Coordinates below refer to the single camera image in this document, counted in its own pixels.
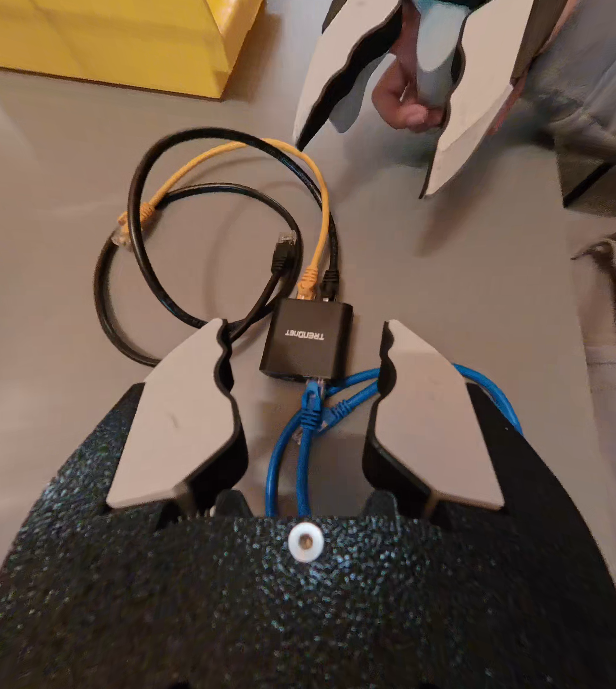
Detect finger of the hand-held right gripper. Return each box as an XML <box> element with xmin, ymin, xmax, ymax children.
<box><xmin>418</xmin><ymin>0</ymin><xmax>535</xmax><ymax>200</ymax></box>
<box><xmin>293</xmin><ymin>0</ymin><xmax>403</xmax><ymax>151</ymax></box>

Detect black network cable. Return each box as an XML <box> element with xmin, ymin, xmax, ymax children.
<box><xmin>94</xmin><ymin>127</ymin><xmax>341</xmax><ymax>367</ymax></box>

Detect yellow plastic bin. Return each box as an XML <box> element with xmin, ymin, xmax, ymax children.
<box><xmin>0</xmin><ymin>0</ymin><xmax>265</xmax><ymax>100</ymax></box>

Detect orange network cable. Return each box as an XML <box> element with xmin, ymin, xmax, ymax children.
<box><xmin>111</xmin><ymin>139</ymin><xmax>331</xmax><ymax>302</ymax></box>

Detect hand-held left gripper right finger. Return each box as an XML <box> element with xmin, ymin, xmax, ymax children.
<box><xmin>363</xmin><ymin>319</ymin><xmax>505</xmax><ymax>512</ymax></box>

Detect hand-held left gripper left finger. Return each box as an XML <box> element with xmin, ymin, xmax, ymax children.
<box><xmin>106</xmin><ymin>318</ymin><xmax>248</xmax><ymax>511</ymax></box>

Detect blue network cable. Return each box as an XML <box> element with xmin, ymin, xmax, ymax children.
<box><xmin>265</xmin><ymin>363</ymin><xmax>524</xmax><ymax>519</ymax></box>

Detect black network adapter box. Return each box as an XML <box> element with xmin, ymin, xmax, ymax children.
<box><xmin>258</xmin><ymin>297</ymin><xmax>354</xmax><ymax>384</ymax></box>

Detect person's right forearm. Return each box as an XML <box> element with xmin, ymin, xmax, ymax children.
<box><xmin>518</xmin><ymin>0</ymin><xmax>616</xmax><ymax>162</ymax></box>

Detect person's right hand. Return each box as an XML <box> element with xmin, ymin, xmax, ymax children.
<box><xmin>372</xmin><ymin>8</ymin><xmax>449</xmax><ymax>133</ymax></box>

